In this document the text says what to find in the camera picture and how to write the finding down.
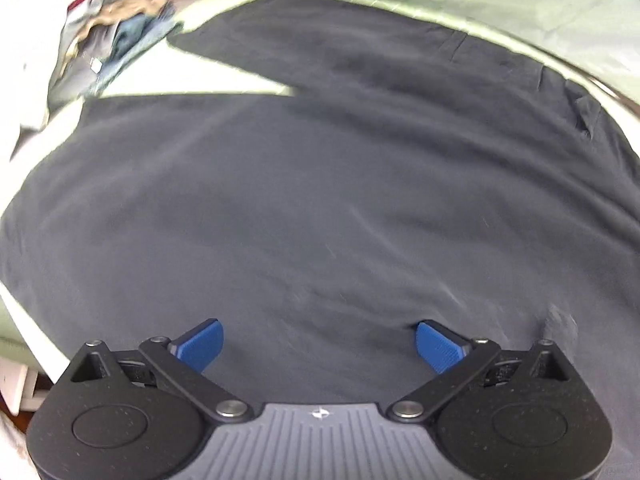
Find beige garment in pile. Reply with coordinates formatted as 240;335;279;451
74;0;168;44

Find green grid cutting mat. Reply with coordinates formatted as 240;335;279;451
1;29;292;366

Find black trousers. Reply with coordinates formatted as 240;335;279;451
1;0;639;417

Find grey garment in pile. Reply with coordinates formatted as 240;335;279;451
47;0;117;114

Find blue denim jeans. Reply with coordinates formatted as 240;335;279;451
84;14;183;96

